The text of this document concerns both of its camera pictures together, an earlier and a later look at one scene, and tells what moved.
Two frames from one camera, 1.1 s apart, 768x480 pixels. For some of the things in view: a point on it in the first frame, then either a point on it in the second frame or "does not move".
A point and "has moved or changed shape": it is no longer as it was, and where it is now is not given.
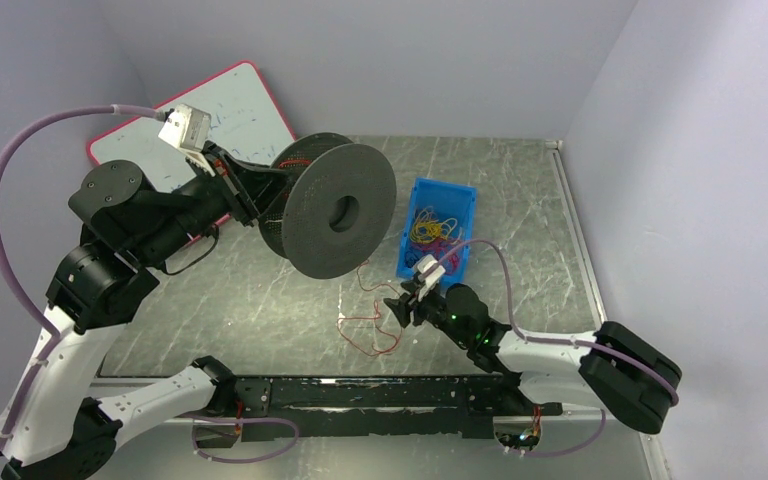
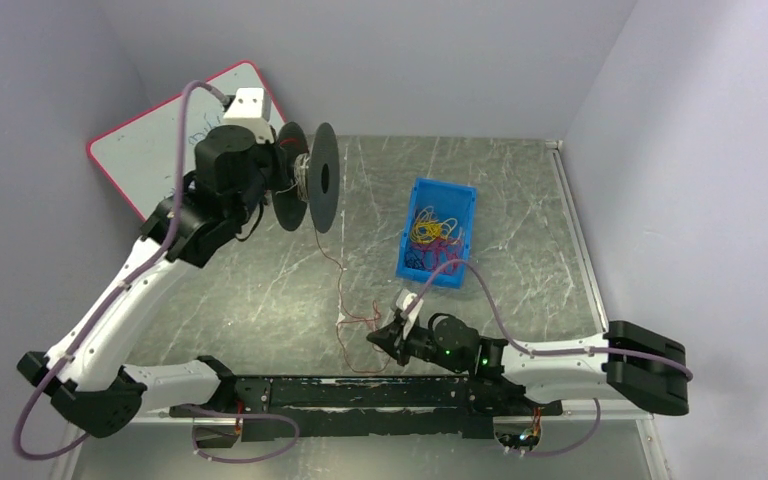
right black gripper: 414,307 -> 399,340
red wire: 358,316 -> 339,316
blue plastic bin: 441,216 does not move
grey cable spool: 337,210 has moved or changed shape
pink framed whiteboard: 245,120 does not move
